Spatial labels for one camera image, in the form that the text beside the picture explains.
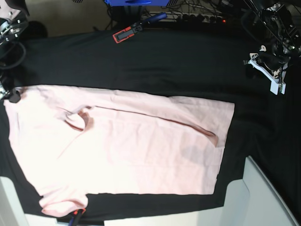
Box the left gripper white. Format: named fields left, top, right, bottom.
left=243, top=45, right=287, bottom=95

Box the black power strip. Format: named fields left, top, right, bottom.
left=145, top=11, right=226, bottom=24

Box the pink T-shirt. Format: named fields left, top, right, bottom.
left=4, top=85, right=235, bottom=217

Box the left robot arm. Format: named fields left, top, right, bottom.
left=241, top=0, right=301, bottom=95

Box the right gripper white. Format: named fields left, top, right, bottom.
left=0, top=81, right=21, bottom=103

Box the red black clamp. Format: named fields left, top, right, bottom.
left=112, top=12, right=167, bottom=43

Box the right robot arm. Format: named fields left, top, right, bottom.
left=0, top=0, right=30, bottom=103

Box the blue plastic box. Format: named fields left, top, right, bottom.
left=104, top=0, right=171, bottom=7

